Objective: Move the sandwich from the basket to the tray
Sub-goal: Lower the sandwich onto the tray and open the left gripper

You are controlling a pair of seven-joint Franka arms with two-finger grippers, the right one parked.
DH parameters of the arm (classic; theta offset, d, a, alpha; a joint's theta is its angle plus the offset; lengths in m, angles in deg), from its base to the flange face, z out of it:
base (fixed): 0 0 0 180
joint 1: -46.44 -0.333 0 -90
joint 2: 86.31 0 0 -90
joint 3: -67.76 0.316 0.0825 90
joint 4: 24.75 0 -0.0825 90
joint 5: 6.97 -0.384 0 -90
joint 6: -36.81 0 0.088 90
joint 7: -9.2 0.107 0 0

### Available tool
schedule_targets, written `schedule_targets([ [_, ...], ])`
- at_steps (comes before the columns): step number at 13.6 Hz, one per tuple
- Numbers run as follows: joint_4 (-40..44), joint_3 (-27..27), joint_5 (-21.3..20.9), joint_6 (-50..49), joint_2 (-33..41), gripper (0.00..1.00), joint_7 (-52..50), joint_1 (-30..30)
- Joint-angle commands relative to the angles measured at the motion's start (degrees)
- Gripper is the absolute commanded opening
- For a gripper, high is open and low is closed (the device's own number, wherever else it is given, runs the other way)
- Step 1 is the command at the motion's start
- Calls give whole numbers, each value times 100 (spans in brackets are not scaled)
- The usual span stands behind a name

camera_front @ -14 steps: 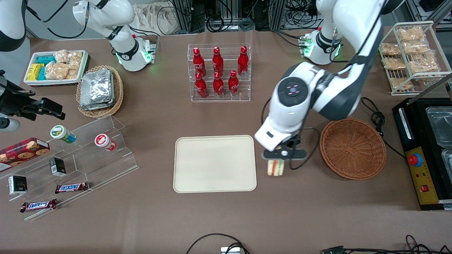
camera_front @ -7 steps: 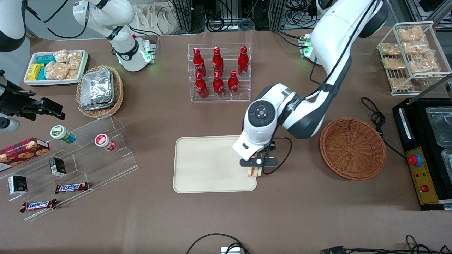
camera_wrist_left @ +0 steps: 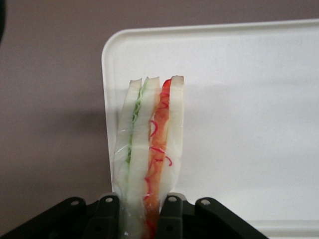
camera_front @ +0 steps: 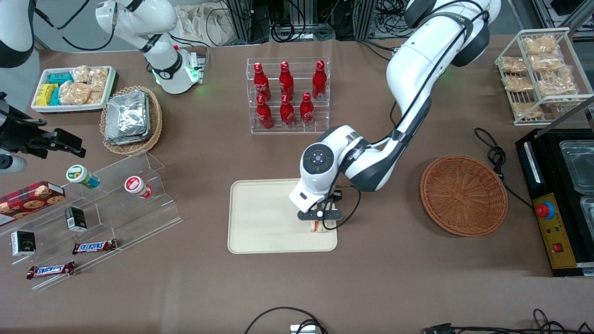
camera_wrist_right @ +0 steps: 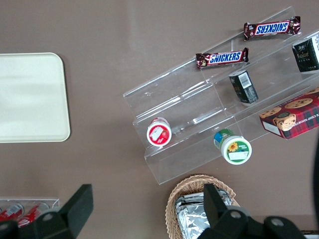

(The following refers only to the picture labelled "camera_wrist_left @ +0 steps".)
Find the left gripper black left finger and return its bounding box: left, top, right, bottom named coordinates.
left=0, top=194, right=123, bottom=239

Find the cream rectangular serving tray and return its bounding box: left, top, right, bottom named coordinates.
left=101, top=18, right=319, bottom=239

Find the triangular sandwich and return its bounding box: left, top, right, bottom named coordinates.
left=112, top=74, right=185, bottom=239

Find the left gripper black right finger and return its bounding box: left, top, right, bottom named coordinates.
left=157, top=195, right=270, bottom=239

